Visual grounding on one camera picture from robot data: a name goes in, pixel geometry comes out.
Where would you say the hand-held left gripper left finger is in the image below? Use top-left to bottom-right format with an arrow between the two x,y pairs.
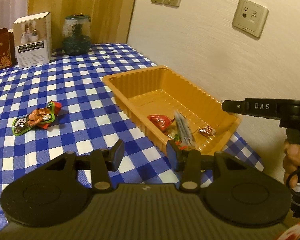
42,139 -> 126,191

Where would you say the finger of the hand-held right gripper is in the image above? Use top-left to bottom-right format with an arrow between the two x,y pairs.
221,99 -> 278,119

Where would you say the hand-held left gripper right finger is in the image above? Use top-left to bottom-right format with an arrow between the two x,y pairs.
166,139 -> 257,192

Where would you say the red yellow print snack packet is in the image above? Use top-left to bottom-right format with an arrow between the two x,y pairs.
164,126 -> 190,151

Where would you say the clear seaweed snack packet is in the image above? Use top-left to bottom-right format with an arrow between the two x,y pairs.
174,110 -> 196,147

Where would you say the plain red snack packet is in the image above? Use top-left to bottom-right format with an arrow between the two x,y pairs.
147,114 -> 176,132

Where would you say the dark red snack packet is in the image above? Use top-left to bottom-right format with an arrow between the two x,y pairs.
197,125 -> 217,137

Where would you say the orange plastic tray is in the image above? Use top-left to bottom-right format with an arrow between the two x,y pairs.
102,65 -> 242,157

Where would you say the red green sausage packet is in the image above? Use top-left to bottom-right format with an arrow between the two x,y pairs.
12,100 -> 62,136

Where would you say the person's right hand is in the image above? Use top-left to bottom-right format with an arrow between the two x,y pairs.
283,139 -> 300,191

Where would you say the blue white checkered tablecloth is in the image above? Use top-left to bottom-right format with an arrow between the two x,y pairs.
0,42 -> 264,220

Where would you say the red white object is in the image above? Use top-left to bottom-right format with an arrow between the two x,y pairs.
277,221 -> 300,240

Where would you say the glass dome green base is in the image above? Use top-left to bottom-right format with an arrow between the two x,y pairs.
62,14 -> 92,56

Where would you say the white cardboard box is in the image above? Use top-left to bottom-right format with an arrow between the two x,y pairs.
13,12 -> 52,68

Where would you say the red gold print box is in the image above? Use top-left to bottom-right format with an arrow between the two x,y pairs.
0,27 -> 17,71

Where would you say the tan curtain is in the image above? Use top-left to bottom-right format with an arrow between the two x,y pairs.
27,0 -> 140,46

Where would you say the beige network wall plate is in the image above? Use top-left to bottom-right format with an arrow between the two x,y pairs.
231,0 -> 269,38

